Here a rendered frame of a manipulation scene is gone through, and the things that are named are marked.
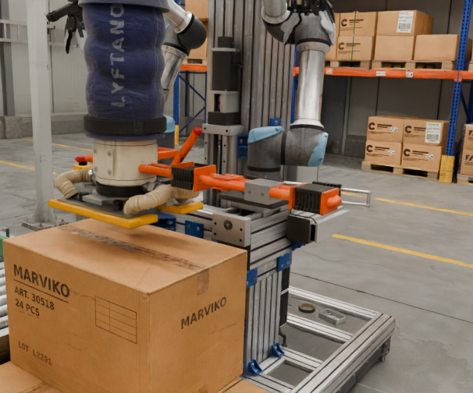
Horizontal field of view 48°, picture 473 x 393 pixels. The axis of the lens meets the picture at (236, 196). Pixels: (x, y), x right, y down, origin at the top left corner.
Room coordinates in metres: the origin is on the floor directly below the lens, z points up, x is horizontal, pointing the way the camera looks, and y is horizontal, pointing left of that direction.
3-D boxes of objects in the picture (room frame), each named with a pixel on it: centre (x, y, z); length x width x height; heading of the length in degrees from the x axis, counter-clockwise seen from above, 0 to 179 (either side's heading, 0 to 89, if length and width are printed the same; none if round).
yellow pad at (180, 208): (1.56, 0.26, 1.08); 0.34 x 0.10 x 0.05; 55
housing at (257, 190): (1.21, -0.06, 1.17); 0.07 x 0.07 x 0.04; 55
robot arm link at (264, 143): (1.80, -0.10, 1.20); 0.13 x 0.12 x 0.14; 80
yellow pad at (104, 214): (1.40, 0.37, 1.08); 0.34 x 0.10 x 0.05; 55
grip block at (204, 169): (1.33, 0.11, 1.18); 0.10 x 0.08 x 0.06; 145
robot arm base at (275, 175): (1.80, -0.09, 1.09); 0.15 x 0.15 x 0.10
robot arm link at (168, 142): (2.09, 0.31, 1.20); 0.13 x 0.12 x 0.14; 36
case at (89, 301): (1.46, 0.32, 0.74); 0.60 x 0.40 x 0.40; 55
